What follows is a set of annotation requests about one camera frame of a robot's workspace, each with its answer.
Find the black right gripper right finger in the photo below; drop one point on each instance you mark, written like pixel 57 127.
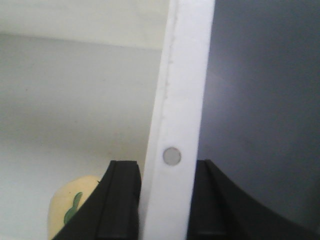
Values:
pixel 220 210

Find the white plastic Totelife crate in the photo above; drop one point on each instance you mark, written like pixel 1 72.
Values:
pixel 78 80

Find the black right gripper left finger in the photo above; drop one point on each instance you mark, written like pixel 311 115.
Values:
pixel 111 211

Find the yellow plush toy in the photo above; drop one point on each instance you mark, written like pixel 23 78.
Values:
pixel 67 200

